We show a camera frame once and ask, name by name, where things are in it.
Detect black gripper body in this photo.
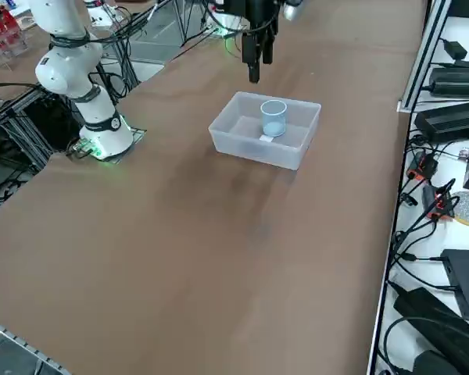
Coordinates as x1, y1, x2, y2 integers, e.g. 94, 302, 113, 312
223, 0, 281, 34

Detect blue pencil holder cup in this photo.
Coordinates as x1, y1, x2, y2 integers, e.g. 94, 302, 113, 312
260, 99, 288, 138

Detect clear plastic box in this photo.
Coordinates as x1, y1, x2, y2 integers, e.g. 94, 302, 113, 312
207, 91, 323, 171

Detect flat black box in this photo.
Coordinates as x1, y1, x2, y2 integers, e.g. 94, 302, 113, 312
441, 248, 469, 321

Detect black stand legs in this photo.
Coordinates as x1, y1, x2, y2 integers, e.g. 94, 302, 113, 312
152, 0, 220, 48

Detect white machine base with red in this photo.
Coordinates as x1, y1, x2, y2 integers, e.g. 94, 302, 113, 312
84, 0, 116, 30

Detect small black power adapter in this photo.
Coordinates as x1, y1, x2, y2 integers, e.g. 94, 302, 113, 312
443, 38, 469, 60

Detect large black power brick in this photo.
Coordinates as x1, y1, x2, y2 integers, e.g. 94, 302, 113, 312
429, 66, 469, 98

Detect orange black hub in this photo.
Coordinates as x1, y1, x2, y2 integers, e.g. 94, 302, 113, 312
421, 185, 458, 222
408, 154, 439, 180

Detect red acrylic rack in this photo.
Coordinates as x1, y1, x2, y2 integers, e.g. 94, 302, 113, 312
0, 7, 29, 71

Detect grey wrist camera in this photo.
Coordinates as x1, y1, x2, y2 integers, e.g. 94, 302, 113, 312
281, 0, 303, 20

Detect aluminium frame upright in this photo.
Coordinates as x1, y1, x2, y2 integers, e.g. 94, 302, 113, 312
398, 0, 453, 114

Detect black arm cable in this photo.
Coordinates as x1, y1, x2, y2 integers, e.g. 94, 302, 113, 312
48, 3, 159, 47

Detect black metal frame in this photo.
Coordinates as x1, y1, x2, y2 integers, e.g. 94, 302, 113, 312
0, 85, 83, 173

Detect aluminium table edge rail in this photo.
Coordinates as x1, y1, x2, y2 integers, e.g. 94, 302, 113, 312
0, 314, 71, 375

